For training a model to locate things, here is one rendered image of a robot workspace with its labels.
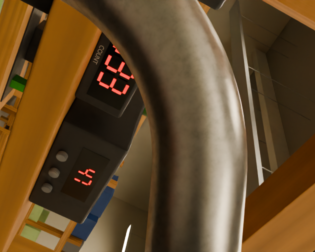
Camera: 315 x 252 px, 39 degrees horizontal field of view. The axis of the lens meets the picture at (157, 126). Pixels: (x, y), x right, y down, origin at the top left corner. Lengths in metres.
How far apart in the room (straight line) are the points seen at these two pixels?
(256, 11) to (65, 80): 10.25
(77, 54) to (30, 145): 0.13
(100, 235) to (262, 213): 11.82
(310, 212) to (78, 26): 0.42
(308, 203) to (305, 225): 0.05
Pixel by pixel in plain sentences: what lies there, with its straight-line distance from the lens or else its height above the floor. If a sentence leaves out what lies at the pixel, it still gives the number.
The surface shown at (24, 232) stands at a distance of 6.32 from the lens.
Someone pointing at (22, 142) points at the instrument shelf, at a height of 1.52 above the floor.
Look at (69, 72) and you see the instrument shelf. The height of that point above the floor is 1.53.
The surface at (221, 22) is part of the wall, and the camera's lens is 10.62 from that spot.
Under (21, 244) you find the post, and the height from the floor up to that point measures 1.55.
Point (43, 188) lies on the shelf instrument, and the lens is 0.54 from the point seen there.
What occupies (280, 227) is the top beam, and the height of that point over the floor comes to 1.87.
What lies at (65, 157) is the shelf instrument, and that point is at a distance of 0.48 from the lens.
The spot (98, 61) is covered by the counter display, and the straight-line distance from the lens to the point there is 0.40.
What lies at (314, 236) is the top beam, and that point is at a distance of 0.68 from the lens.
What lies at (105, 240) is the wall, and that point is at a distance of 12.42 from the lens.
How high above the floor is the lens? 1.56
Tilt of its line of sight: 8 degrees up
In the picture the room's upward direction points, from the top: 117 degrees clockwise
